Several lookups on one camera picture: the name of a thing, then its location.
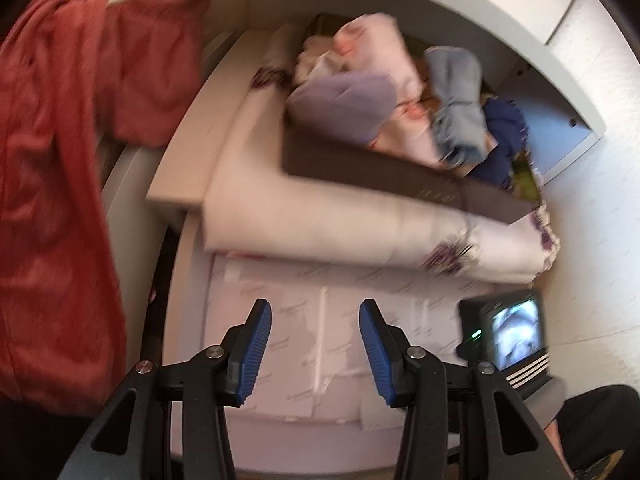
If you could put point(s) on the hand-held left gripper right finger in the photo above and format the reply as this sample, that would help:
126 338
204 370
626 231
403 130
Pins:
372 355

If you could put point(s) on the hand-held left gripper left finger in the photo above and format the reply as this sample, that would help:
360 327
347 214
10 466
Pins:
255 355

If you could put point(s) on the brown box with gold lining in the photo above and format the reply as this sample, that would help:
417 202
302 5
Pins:
380 170

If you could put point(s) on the navy lace underwear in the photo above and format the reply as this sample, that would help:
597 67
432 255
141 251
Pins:
505 130

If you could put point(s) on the light blue-grey cloth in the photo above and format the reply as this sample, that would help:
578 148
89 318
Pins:
457 105

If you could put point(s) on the pink strawberry print cloth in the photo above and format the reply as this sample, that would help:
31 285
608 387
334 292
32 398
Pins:
380 55

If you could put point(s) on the white wardrobe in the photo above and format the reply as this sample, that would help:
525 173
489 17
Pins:
450 5

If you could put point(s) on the person's right forearm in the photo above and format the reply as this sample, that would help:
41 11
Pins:
600 420

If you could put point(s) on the stack of printed paper sheets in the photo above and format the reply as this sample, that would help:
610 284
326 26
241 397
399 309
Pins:
310 320

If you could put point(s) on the white floral quilt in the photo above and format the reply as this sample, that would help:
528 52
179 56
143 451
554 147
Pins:
325 230

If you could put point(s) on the pale grey rolled cloth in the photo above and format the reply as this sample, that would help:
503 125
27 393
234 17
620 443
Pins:
345 105

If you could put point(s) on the red hanging garment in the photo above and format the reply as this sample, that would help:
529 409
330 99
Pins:
60 185

